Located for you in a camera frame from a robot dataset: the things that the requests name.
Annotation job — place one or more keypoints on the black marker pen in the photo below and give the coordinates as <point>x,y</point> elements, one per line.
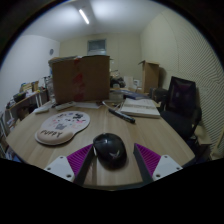
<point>122,116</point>

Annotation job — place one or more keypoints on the black computer mouse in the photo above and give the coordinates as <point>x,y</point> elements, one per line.
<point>110,150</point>

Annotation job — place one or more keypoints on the round cartoon-print mouse pad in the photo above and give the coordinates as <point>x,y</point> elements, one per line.
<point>63,126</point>

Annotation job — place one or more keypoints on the large brown cardboard box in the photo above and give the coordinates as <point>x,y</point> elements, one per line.
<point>80,80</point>

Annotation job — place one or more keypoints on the small flat white device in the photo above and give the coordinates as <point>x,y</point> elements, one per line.
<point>42,109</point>

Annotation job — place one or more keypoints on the blue book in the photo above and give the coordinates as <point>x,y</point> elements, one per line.
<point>135,95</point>

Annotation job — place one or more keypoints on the white remote control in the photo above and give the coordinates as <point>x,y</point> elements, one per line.
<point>65,106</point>

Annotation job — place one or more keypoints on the black office chair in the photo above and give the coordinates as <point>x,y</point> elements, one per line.
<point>180,100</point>

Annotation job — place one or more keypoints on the tall open cardboard box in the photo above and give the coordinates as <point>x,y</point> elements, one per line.
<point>150,76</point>

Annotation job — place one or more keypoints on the cluttered shelf unit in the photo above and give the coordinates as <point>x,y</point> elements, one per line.
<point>23,100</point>

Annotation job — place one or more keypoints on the white paper sheet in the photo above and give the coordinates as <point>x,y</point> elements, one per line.
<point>87,104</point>

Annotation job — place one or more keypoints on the white open book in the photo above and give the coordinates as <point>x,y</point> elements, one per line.
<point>140,108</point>

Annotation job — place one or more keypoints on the ceiling tube light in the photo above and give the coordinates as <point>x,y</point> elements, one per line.
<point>84,16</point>

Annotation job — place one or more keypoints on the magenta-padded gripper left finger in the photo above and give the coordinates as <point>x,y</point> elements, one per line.
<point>60,166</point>

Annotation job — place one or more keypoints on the round wall clock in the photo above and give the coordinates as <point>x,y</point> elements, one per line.
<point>51,51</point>

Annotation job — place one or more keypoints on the clear plastic jug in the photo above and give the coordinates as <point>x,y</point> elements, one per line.
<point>50,90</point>

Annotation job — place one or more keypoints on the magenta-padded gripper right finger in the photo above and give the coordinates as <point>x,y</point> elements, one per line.
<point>166,166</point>

